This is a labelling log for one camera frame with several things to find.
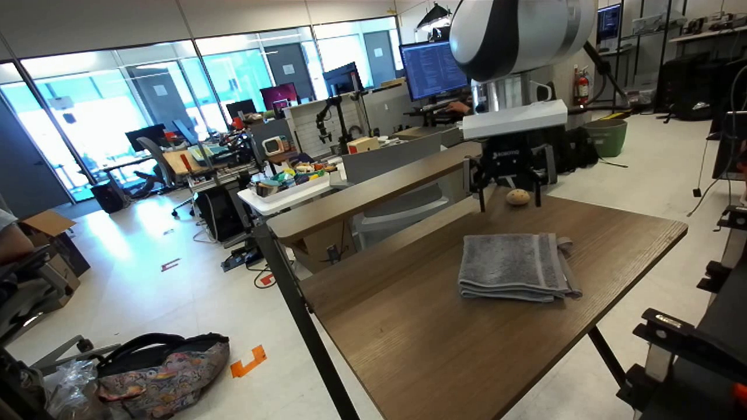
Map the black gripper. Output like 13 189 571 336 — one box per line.
468 137 560 215

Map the grey towel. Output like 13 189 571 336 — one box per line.
454 230 582 303

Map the green bin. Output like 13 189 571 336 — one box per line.
580 114 629 160

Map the red fire extinguisher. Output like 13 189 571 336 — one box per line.
568 68 589 110

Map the brown wooden bench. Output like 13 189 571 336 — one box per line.
265 140 486 270

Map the large blue screen monitor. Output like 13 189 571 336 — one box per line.
398 40 468 105

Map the small wooden box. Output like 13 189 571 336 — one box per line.
344 134 392 155

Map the black tripod stand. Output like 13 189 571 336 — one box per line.
312 93 360 155

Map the small dark monitor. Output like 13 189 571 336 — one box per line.
321 61 368 99

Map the white table with toys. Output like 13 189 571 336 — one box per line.
235 158 350 218

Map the pink screen monitor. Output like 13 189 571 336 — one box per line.
259 82 302 116

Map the black computer tower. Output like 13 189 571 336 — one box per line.
193 182 252 244

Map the black office chair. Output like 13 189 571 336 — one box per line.
125 121 181 198

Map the patterned backpack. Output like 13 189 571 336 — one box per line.
43 330 232 420

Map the black trash bin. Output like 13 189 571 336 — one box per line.
90 182 130 215

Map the open cardboard box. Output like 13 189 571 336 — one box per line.
18 207 93 278

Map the clear plastic bag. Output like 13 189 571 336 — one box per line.
41 357 102 420

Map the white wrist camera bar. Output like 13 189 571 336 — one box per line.
456 97 571 141

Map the orange handled black clamp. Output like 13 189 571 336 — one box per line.
629 306 747 383

